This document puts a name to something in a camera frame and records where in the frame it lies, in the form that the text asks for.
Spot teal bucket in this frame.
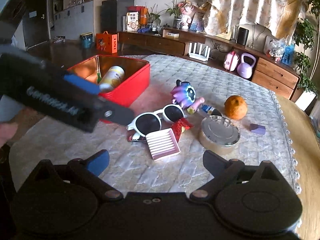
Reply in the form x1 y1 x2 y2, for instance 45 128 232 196
80 33 93 49

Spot pink doll figure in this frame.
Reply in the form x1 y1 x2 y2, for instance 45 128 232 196
178 0 197 30

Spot purple eraser block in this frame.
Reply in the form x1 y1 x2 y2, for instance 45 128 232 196
249 124 266 135

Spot pink toy case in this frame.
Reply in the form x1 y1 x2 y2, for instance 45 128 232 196
223 50 240 72

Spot purple kettlebell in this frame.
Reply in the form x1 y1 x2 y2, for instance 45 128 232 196
237 53 257 79

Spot potted green plant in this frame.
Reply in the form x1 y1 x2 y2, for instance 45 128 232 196
166 0 183 29

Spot black cabinet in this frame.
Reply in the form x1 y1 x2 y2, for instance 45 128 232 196
100 0 134 34

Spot small blue label bottle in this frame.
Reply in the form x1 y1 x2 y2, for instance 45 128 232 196
197 104 222 117

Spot quilted grey table mat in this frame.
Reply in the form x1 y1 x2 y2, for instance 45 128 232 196
9 55 302 193

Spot wooden tv console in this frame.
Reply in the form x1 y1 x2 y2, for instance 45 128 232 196
118 28 300 100

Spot white wifi router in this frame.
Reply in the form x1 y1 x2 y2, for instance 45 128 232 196
188 42 211 62

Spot blue bottle on console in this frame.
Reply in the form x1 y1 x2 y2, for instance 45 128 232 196
281 43 295 66

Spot tall potted tree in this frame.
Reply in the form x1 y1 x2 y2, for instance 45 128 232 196
293 0 319 99

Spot clear plastic bag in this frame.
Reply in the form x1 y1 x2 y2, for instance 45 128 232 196
266 38 286 62

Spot white frame sunglasses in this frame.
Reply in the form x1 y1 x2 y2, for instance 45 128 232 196
126 104 186 137

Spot cream yellow can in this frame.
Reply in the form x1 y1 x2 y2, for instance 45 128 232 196
98 66 125 93

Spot pink tube toy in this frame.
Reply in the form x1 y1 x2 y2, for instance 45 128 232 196
187 97 205 114

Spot blue purple monster toy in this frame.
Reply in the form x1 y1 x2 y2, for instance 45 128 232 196
170 80 196 109

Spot orange fruit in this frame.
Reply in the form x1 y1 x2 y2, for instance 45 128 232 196
224 95 248 120

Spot round silver tin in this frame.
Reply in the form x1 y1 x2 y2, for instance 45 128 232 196
199 115 240 155

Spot red metal tin box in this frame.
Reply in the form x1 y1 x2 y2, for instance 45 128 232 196
68 54 150 107

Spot snack box with face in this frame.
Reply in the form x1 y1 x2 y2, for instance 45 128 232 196
126 12 139 32

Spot orange gift bag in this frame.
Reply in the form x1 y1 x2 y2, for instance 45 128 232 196
95 31 118 54

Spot black smart speaker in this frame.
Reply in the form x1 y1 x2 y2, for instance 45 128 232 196
236 27 249 46

